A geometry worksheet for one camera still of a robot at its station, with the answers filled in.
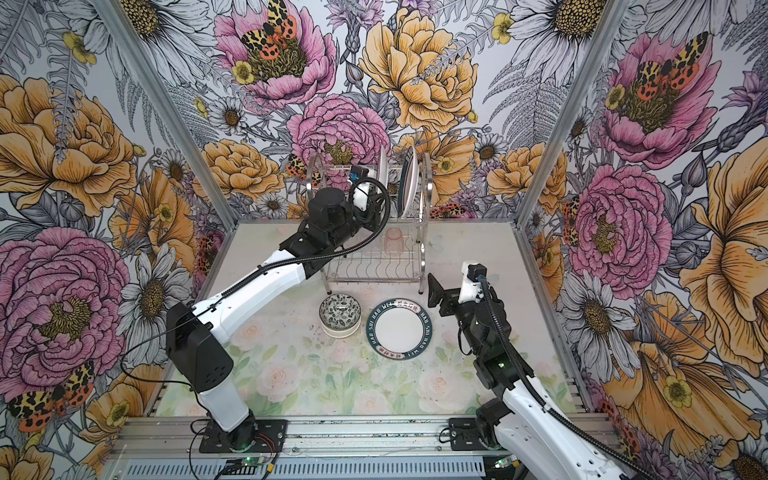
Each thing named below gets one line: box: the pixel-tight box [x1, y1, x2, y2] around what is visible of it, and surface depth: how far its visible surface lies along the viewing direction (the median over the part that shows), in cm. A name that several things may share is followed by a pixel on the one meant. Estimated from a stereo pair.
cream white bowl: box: [320, 318, 361, 338], surface depth 87 cm
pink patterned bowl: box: [318, 293, 362, 330], surface depth 91 cm
